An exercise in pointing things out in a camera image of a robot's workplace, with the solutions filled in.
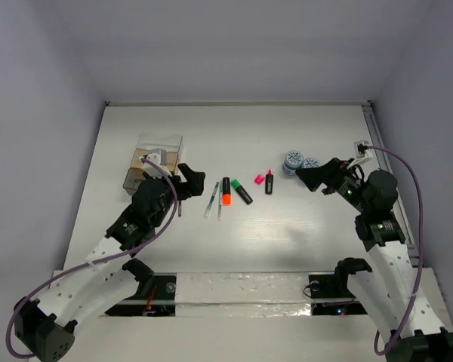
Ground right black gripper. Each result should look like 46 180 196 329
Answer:
295 157 371 213

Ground blue white round jar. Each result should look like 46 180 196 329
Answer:
282 150 304 176

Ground orange cap highlighter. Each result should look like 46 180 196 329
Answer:
222 177 232 206

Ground green cap highlighter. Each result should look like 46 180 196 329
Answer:
231 179 253 205

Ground pink tip black highlighter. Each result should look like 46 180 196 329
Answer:
265 170 274 195

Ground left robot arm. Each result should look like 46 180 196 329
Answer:
5 161 205 361

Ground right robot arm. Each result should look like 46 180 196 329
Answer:
296 158 453 361

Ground clear plastic tray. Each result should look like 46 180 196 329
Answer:
136 132 183 167

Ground pink highlighter cap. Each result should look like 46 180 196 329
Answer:
254 174 265 185

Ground smoky grey plastic tray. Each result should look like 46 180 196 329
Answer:
122 168 146 196

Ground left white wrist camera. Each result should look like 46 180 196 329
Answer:
140 149 171 179

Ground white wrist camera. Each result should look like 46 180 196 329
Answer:
349 140 374 167
140 149 171 179

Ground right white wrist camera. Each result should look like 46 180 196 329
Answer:
349 140 374 167

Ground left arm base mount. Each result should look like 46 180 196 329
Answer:
105 274 177 317

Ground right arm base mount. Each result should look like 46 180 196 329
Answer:
303 274 367 316

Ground aluminium side rail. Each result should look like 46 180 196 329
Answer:
362 106 419 267

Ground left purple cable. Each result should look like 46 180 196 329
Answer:
6 157 179 358

